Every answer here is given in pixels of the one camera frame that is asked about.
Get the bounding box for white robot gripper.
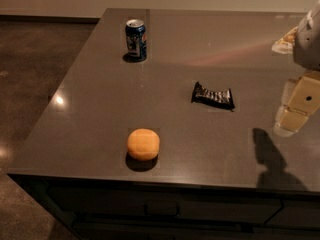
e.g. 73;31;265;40
273;0;320;137

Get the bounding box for black rxbar chocolate wrapper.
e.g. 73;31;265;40
191;82;235;111

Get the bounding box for light snack package on counter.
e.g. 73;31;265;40
272;27;298;54

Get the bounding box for orange round fruit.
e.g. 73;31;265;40
127;128;160;161

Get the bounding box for dark cabinet drawers under counter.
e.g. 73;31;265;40
9;173;320;240

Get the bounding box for blue Pepsi soda can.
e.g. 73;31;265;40
125;19;147;61

